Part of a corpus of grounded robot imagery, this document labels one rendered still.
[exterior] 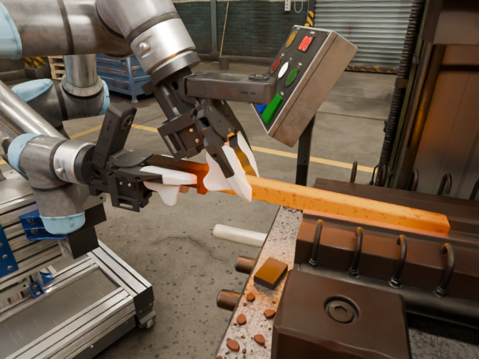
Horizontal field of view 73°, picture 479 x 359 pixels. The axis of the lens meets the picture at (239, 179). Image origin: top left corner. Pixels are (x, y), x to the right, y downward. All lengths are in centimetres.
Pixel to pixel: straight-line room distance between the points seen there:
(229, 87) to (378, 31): 790
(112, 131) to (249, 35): 869
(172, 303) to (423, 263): 139
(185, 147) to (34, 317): 119
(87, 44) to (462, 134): 59
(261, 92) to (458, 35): 20
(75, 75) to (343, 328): 96
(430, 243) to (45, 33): 55
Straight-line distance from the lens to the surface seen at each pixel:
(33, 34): 52
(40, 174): 66
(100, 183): 60
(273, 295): 44
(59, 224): 71
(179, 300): 169
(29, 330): 151
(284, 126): 84
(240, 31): 926
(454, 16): 37
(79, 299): 153
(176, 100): 46
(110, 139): 54
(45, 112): 115
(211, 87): 42
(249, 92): 41
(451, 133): 63
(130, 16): 45
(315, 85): 83
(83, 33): 53
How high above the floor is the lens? 124
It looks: 27 degrees down
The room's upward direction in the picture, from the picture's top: straight up
